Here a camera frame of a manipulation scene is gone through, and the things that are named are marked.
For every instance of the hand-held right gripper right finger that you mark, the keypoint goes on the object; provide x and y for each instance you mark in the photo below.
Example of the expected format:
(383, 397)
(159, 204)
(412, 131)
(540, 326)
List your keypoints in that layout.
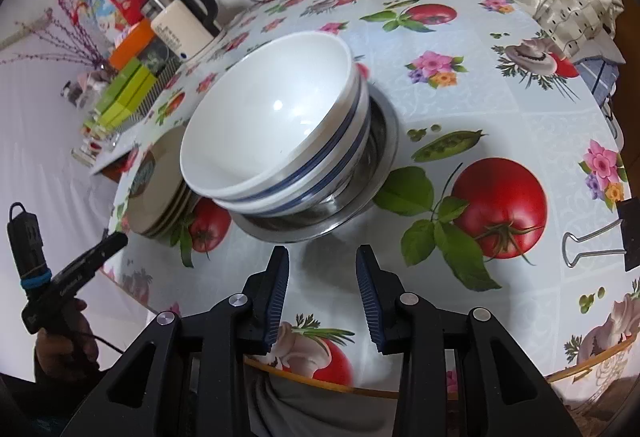
(367, 297)

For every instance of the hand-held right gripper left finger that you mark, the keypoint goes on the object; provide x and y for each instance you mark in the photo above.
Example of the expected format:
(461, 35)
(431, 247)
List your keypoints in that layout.
(277, 297)

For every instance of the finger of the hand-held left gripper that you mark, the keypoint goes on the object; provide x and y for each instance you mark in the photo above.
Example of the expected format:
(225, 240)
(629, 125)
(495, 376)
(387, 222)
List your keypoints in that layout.
(110, 243)

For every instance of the beige plate with brown patch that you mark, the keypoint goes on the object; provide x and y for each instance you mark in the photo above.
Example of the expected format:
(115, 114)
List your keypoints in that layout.
(192, 209)
(186, 203)
(150, 187)

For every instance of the white bowl with blue stripe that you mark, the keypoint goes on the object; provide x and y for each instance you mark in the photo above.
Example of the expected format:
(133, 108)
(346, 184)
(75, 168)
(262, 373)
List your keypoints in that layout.
(320, 182)
(270, 117)

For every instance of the stainless steel bowl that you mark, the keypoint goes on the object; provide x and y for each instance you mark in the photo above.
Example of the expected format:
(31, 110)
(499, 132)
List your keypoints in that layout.
(370, 157)

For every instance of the person's left forearm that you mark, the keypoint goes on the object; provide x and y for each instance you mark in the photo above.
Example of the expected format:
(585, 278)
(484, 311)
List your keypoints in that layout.
(50, 407)

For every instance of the person's left hand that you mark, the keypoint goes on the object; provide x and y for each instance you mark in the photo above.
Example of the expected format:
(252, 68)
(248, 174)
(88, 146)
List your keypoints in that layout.
(60, 352)

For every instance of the clear glass mug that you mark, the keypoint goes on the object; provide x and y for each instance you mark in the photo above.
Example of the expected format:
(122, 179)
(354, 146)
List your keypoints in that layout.
(85, 152)

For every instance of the person's grey clothing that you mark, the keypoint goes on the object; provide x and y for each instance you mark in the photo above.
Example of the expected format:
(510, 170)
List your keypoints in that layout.
(320, 412)

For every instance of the green gift box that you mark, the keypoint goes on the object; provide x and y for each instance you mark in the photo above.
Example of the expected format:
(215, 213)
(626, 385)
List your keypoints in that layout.
(112, 114)
(132, 77)

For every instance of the orange box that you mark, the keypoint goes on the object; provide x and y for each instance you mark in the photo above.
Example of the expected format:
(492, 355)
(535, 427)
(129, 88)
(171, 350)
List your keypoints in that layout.
(132, 44)

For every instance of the purple dried flower branches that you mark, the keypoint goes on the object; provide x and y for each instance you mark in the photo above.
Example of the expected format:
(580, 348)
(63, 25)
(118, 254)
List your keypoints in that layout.
(75, 42)

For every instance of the vegetable printed tablecloth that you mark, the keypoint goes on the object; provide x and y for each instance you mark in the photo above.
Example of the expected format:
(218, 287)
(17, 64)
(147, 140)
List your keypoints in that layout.
(500, 117)

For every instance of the cream electric kettle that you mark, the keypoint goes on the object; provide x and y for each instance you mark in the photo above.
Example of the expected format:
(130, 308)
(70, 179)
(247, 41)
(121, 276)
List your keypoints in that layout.
(180, 29)

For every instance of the black binder clip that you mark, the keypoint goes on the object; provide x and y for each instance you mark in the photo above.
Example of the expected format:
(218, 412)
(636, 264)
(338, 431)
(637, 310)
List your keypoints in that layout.
(622, 227)

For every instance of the blue striped cloth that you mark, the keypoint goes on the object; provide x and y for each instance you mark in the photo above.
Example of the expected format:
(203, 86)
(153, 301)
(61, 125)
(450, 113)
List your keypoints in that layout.
(597, 77)

